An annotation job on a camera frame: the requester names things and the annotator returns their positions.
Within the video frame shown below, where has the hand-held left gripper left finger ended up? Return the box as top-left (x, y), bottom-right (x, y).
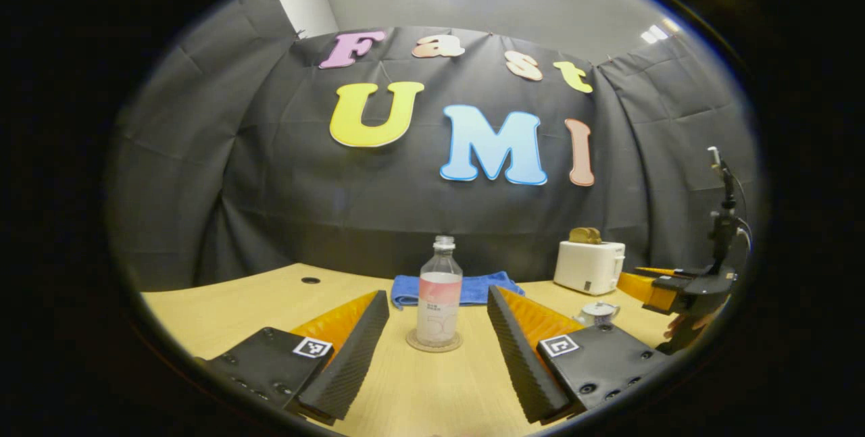
top-left (196, 290), bottom-right (391, 424)

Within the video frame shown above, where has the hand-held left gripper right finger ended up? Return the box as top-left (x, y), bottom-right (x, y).
top-left (487, 285), bottom-right (670, 424)

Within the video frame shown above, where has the white blue-flowered teacup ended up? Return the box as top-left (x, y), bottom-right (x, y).
top-left (573, 307), bottom-right (621, 328)

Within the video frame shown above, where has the round brown coaster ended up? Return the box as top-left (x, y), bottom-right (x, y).
top-left (405, 329), bottom-right (464, 354)

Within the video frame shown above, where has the clear water bottle pink label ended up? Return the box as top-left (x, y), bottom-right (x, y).
top-left (416, 235), bottom-right (464, 348)

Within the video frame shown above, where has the white toaster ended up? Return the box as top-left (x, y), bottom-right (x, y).
top-left (553, 240), bottom-right (626, 297)

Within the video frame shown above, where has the blue folded towel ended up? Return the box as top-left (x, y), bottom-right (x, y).
top-left (391, 271), bottom-right (525, 309)

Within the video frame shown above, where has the black backdrop cloth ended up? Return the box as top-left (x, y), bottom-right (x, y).
top-left (105, 0), bottom-right (761, 292)

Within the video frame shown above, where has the ceiling light panel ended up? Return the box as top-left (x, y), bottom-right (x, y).
top-left (640, 17), bottom-right (682, 45)

